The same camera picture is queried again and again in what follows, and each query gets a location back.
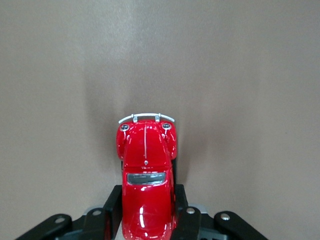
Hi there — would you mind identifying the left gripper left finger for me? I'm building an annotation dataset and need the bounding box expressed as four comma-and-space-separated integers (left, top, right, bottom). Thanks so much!
14, 184, 124, 240

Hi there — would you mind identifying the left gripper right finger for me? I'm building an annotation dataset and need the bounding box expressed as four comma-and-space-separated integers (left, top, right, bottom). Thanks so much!
171, 184, 269, 240

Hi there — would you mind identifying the red beetle toy car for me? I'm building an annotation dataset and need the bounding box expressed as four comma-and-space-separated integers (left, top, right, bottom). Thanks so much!
116, 112, 178, 240

